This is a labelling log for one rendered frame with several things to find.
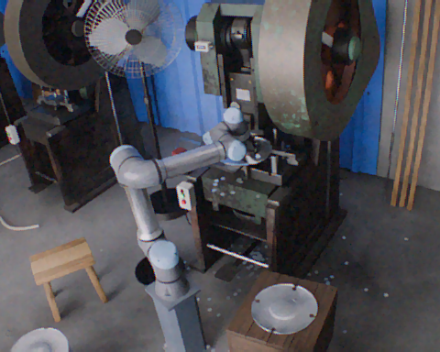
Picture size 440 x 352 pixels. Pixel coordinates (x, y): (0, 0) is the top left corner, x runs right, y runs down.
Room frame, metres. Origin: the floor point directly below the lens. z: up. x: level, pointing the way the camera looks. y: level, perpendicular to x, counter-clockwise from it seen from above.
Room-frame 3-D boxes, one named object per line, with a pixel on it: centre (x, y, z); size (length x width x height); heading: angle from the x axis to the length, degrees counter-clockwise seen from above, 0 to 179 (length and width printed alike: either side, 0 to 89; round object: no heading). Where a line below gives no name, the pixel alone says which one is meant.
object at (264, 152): (1.98, -0.13, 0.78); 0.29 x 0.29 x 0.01
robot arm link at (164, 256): (1.43, 0.27, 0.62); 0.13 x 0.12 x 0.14; 24
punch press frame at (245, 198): (2.20, -0.29, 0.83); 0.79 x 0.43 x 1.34; 142
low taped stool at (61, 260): (1.84, 0.92, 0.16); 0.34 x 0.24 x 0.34; 114
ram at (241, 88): (2.05, -0.18, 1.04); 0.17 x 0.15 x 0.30; 142
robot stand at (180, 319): (1.42, 0.27, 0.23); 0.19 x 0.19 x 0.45; 37
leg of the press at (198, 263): (2.36, -0.08, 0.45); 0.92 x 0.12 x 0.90; 142
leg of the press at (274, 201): (2.03, -0.50, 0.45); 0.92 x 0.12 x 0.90; 142
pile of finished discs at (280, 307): (1.31, -0.21, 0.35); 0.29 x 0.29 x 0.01
